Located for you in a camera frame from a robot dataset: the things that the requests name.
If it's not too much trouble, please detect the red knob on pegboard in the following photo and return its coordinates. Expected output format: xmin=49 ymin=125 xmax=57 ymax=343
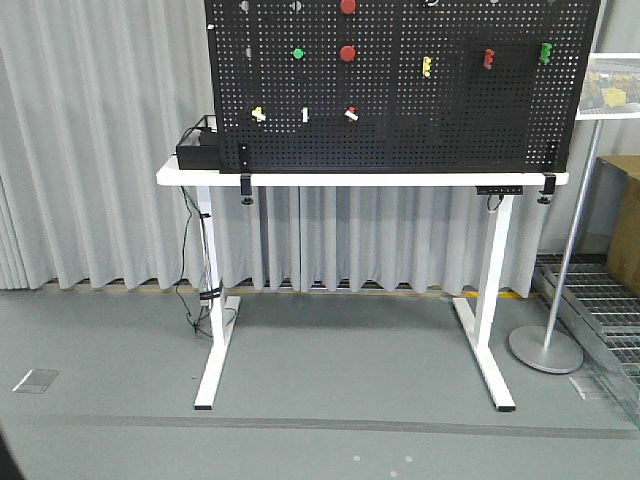
xmin=483 ymin=48 xmax=495 ymax=70

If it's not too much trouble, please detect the left black clamp bracket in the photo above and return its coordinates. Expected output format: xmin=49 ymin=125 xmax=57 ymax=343
xmin=238 ymin=142 xmax=254 ymax=206

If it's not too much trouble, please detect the desk height control panel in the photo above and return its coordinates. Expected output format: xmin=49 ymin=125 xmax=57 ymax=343
xmin=476 ymin=185 xmax=523 ymax=196

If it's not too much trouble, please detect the yellow toggle switch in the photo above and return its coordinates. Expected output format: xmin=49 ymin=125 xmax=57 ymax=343
xmin=251 ymin=106 xmax=266 ymax=122

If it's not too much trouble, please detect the white curtain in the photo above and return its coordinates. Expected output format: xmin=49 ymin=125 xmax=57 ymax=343
xmin=0 ymin=0 xmax=602 ymax=299

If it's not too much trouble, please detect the red mushroom button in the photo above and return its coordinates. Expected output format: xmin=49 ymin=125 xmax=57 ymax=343
xmin=339 ymin=0 xmax=357 ymax=15
xmin=339 ymin=45 xmax=357 ymax=63

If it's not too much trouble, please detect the lower red mushroom button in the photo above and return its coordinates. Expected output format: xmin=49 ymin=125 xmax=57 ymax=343
xmin=339 ymin=45 xmax=357 ymax=63

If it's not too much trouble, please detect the green knob on pegboard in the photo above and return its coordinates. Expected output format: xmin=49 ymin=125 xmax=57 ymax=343
xmin=539 ymin=42 xmax=554 ymax=65

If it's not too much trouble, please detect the cardboard box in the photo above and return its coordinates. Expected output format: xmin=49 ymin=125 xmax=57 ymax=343
xmin=600 ymin=155 xmax=639 ymax=296

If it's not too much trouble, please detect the black perforated pegboard panel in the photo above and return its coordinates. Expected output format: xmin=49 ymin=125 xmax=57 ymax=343
xmin=205 ymin=1 xmax=600 ymax=174

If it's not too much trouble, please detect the black power cable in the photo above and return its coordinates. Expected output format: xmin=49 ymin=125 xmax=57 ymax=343
xmin=173 ymin=125 xmax=240 ymax=342

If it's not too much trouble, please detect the upper red mushroom button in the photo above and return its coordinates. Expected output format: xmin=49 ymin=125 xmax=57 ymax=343
xmin=339 ymin=0 xmax=357 ymax=15

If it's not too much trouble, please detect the yellow knob on pegboard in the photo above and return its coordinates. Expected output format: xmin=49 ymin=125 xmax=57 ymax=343
xmin=422 ymin=56 xmax=433 ymax=78

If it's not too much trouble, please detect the white height-adjustable desk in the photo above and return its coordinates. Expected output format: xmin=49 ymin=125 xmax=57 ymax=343
xmin=156 ymin=155 xmax=569 ymax=412

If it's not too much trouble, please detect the red toggle switch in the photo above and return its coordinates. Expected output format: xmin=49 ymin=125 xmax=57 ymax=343
xmin=344 ymin=105 xmax=359 ymax=122

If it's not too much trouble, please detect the black clamp bracket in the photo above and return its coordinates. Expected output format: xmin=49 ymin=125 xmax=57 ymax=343
xmin=238 ymin=142 xmax=254 ymax=206
xmin=537 ymin=142 xmax=557 ymax=205

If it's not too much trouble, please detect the floor outlet cover plate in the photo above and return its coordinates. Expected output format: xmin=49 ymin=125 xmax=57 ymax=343
xmin=12 ymin=369 xmax=59 ymax=394

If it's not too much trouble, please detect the silver floor stand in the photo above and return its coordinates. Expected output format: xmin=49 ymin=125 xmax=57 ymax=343
xmin=508 ymin=0 xmax=616 ymax=375

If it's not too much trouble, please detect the black box on desk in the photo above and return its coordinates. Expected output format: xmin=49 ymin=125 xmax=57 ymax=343
xmin=175 ymin=114 xmax=222 ymax=170

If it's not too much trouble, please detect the metal floor grate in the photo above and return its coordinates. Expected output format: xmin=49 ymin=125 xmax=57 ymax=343
xmin=533 ymin=261 xmax=639 ymax=423

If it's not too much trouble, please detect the right black clamp bracket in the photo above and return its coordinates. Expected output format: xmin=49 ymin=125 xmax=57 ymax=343
xmin=537 ymin=142 xmax=557 ymax=205

